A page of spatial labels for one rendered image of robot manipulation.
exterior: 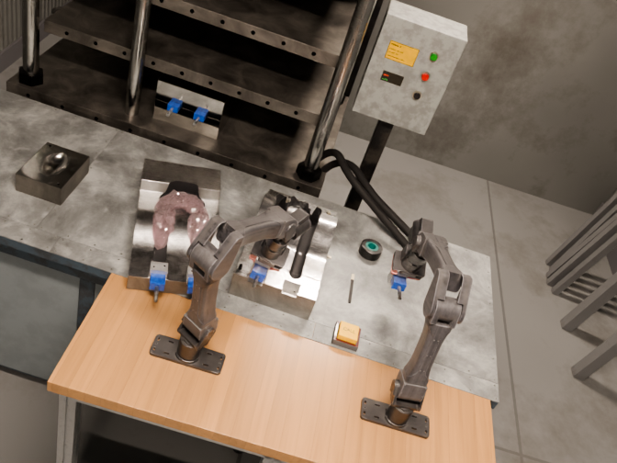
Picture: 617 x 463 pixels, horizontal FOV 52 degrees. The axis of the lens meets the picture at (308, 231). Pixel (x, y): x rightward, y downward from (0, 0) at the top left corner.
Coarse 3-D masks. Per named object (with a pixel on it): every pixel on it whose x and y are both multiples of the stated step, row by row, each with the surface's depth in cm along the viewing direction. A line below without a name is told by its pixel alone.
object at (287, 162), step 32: (64, 64) 269; (96, 64) 275; (128, 64) 283; (32, 96) 251; (64, 96) 251; (96, 96) 257; (128, 128) 251; (160, 128) 253; (224, 128) 266; (256, 128) 273; (288, 128) 280; (224, 160) 252; (256, 160) 255; (288, 160) 261
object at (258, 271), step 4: (256, 260) 187; (252, 264) 190; (256, 264) 187; (260, 264) 188; (252, 268) 185; (256, 268) 185; (260, 268) 186; (264, 268) 187; (268, 268) 188; (252, 272) 184; (256, 272) 184; (260, 272) 185; (264, 272) 186; (252, 276) 185; (256, 276) 184; (260, 276) 185; (264, 276) 185; (256, 280) 182; (260, 280) 185; (252, 284) 181; (256, 284) 182
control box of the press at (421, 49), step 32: (384, 32) 226; (416, 32) 224; (448, 32) 224; (384, 64) 233; (416, 64) 231; (448, 64) 229; (384, 96) 241; (416, 96) 237; (384, 128) 255; (416, 128) 246; (352, 192) 276
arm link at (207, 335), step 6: (180, 324) 169; (180, 330) 169; (186, 330) 170; (210, 330) 166; (186, 336) 168; (192, 336) 169; (204, 336) 166; (210, 336) 168; (192, 342) 168; (198, 342) 168; (204, 342) 167; (198, 348) 167
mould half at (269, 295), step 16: (272, 192) 230; (288, 208) 213; (320, 208) 231; (320, 224) 212; (336, 224) 214; (320, 240) 210; (288, 256) 203; (320, 256) 207; (240, 272) 191; (272, 272) 195; (288, 272) 197; (304, 272) 199; (320, 272) 201; (240, 288) 193; (256, 288) 192; (272, 288) 191; (304, 288) 193; (272, 304) 195; (288, 304) 194; (304, 304) 192
